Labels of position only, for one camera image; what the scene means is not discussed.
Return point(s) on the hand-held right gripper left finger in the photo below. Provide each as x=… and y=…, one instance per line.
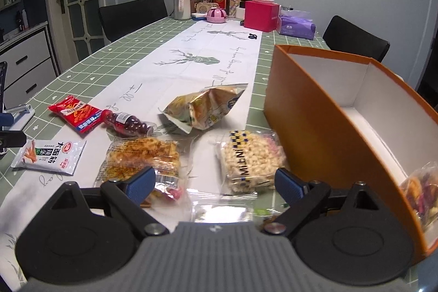
x=142, y=183

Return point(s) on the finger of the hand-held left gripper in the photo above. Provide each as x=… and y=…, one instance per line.
x=12, y=139
x=7, y=120

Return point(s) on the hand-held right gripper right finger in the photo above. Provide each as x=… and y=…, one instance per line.
x=289, y=185

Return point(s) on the red snack packet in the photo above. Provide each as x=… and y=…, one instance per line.
x=77, y=112

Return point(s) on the orange cardboard box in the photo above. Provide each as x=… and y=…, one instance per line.
x=308, y=114

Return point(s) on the yellow puffed snack bag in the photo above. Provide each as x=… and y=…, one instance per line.
x=202, y=105

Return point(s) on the clear packet of yellow crackers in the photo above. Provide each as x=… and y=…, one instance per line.
x=137, y=151

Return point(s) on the white green snack packet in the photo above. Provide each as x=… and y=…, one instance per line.
x=48, y=155

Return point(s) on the puffed rice cake packet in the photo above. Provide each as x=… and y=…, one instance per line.
x=249, y=155

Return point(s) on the white drawer cabinet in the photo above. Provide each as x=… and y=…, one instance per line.
x=24, y=62

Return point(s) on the clear bag of red candies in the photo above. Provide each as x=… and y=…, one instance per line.
x=128, y=123

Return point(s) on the small clear wrapper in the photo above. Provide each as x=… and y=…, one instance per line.
x=222, y=210

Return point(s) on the dark bottle on cabinet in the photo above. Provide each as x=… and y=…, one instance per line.
x=22, y=20

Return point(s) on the white deer print table runner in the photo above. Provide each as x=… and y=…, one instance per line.
x=205, y=73

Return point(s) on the mixed dried fruit packet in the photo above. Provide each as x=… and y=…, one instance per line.
x=422, y=189

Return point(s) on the green checked tablecloth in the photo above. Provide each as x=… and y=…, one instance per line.
x=137, y=45

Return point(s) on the black hair clip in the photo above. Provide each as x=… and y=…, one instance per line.
x=252, y=36

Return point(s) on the purple tissue pack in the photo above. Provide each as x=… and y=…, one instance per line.
x=296, y=27

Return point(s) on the black chair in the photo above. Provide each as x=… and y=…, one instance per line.
x=356, y=39
x=133, y=16

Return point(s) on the magenta square box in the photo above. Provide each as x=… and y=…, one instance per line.
x=260, y=15

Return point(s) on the blue white small case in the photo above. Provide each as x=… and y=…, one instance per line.
x=198, y=17

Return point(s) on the pink round container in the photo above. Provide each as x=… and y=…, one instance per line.
x=216, y=15

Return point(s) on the beige small radio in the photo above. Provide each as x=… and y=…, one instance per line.
x=203, y=7

